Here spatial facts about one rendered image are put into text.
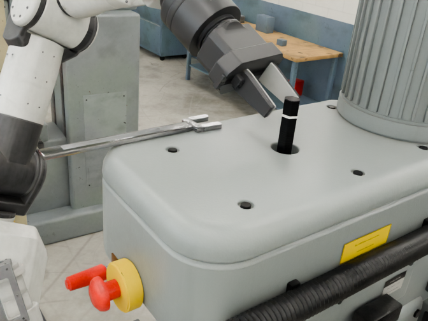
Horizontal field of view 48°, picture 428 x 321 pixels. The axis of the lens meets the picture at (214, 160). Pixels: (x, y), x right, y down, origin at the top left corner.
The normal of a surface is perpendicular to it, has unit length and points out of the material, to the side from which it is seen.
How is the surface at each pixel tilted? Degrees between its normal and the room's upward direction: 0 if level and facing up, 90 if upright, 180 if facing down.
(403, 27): 90
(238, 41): 30
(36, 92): 79
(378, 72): 90
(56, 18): 95
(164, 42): 90
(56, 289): 0
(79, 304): 0
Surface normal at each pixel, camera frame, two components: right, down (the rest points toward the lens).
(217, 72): -0.65, 0.29
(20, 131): 0.56, 0.11
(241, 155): 0.08, -0.89
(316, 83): -0.81, 0.20
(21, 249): 0.65, -0.15
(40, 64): 0.75, 0.17
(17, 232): 0.55, -0.75
